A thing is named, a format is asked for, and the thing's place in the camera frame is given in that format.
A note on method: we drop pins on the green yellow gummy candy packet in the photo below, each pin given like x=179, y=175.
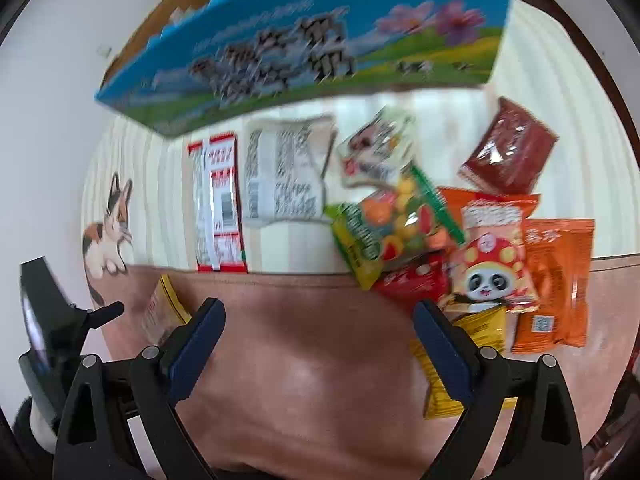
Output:
x=390, y=230

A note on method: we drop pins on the dark red snack packet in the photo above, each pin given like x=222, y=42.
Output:
x=510, y=150

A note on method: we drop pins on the striped cat print bedsheet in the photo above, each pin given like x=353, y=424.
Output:
x=310, y=360

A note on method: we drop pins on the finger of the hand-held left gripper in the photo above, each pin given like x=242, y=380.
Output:
x=105, y=312

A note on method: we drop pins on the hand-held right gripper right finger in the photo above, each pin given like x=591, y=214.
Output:
x=442, y=355

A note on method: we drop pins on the white and green snack packet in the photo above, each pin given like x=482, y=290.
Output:
x=375, y=150

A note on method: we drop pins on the small red snack packet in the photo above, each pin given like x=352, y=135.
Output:
x=410, y=280

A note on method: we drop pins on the white wall socket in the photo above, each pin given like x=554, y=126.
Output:
x=103, y=52

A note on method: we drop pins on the yellow and white snack packet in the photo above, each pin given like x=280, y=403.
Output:
x=162, y=310

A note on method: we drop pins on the orange panda print snack packet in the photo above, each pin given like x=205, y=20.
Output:
x=492, y=260

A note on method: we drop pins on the plain orange snack packet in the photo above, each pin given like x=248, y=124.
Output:
x=555, y=280

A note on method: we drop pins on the blue printed milk carton box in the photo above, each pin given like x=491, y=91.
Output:
x=300, y=35

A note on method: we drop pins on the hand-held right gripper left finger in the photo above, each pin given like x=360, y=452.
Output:
x=197, y=345

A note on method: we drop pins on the white printed snack packet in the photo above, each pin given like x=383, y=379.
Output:
x=285, y=175

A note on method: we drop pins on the dark wooden bed frame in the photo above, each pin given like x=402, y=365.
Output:
x=590, y=50

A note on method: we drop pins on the red and white snack packet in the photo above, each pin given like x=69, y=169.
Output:
x=222, y=180

